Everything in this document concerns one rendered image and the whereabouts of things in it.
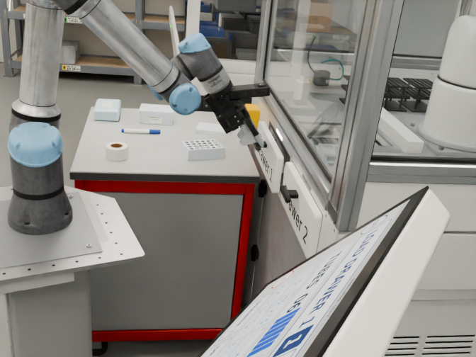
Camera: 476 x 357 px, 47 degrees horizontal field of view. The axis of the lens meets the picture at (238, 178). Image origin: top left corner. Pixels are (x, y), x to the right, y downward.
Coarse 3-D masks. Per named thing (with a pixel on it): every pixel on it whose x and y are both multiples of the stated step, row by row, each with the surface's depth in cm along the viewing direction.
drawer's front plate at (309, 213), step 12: (288, 168) 139; (288, 180) 138; (300, 180) 132; (300, 192) 127; (288, 204) 138; (300, 204) 127; (312, 204) 121; (288, 216) 137; (300, 216) 127; (312, 216) 117; (300, 228) 126; (312, 228) 117; (300, 240) 126; (312, 240) 118; (312, 252) 120
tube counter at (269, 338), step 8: (304, 296) 59; (296, 304) 58; (304, 304) 56; (288, 312) 57; (296, 312) 55; (280, 320) 56; (288, 320) 54; (272, 328) 56; (280, 328) 53; (264, 336) 55; (272, 336) 53; (256, 344) 54; (264, 344) 52; (272, 344) 50; (256, 352) 51; (264, 352) 49
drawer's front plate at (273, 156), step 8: (264, 128) 163; (264, 136) 160; (272, 136) 158; (272, 144) 151; (256, 152) 172; (264, 152) 160; (272, 152) 150; (280, 152) 147; (264, 160) 160; (272, 160) 150; (280, 160) 144; (264, 168) 159; (272, 168) 149; (280, 168) 145; (272, 176) 149; (280, 176) 146; (272, 184) 149; (272, 192) 149
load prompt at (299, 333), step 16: (384, 224) 64; (368, 240) 62; (352, 256) 60; (336, 272) 59; (352, 272) 54; (336, 288) 52; (320, 304) 51; (304, 320) 50; (320, 320) 46; (288, 336) 49; (304, 336) 45; (272, 352) 48; (288, 352) 44
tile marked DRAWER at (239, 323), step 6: (270, 294) 75; (264, 300) 73; (252, 306) 76; (258, 306) 73; (246, 312) 74; (252, 312) 71; (240, 318) 74; (246, 318) 70; (234, 324) 72; (240, 324) 70; (228, 330) 72; (234, 330) 69; (222, 336) 70; (216, 342) 70
